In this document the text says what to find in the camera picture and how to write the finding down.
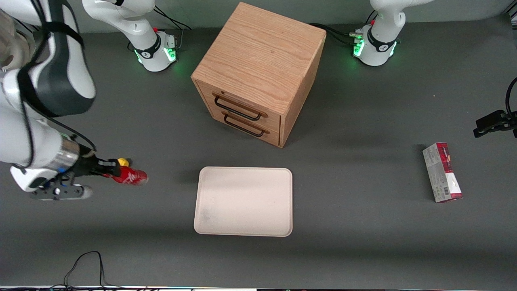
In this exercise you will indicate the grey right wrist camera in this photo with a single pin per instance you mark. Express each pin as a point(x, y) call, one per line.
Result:
point(60, 191)

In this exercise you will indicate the beige plastic tray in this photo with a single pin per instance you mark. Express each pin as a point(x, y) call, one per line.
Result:
point(243, 201)

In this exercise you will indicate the yellow lemon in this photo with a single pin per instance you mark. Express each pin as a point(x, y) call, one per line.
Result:
point(124, 162)

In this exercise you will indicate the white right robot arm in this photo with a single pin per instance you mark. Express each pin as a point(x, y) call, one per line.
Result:
point(28, 121)

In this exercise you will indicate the red coke bottle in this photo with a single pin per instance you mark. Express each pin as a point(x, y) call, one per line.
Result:
point(133, 176)

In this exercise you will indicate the wooden drawer cabinet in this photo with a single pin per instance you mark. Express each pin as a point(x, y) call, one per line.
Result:
point(262, 56)

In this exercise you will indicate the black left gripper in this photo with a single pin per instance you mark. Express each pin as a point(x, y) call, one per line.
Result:
point(497, 122)

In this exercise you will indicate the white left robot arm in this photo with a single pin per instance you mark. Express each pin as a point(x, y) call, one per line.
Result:
point(379, 40)

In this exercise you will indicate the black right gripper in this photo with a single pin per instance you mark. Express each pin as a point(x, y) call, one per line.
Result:
point(86, 165)

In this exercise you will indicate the red grey carton box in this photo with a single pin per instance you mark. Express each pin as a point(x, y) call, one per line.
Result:
point(442, 173)

